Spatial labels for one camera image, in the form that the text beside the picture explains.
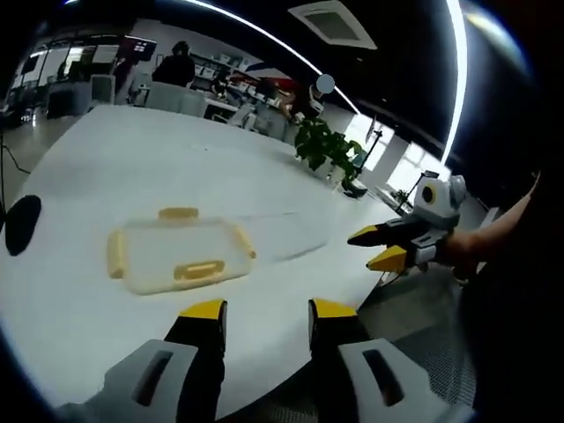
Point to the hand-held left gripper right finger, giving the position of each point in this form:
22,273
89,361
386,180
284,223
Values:
379,374

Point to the clear lid with yellow buckles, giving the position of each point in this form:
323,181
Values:
180,251

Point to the ceiling air vent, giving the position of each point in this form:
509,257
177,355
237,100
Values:
335,22

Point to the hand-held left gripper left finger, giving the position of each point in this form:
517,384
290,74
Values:
154,365

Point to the white chair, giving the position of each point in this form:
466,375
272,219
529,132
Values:
174,99

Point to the clear plastic container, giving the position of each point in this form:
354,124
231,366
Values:
291,233

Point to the black tripod stand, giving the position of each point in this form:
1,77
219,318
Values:
369,152

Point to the person's dark clothing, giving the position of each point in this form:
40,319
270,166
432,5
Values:
515,335

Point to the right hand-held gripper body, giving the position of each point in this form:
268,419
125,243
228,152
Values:
434,207

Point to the green potted plant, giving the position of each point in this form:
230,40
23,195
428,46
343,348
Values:
328,145

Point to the curved ceiling light strip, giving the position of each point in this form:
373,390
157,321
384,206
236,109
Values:
458,79

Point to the black round pad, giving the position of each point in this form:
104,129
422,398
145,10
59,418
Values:
22,224

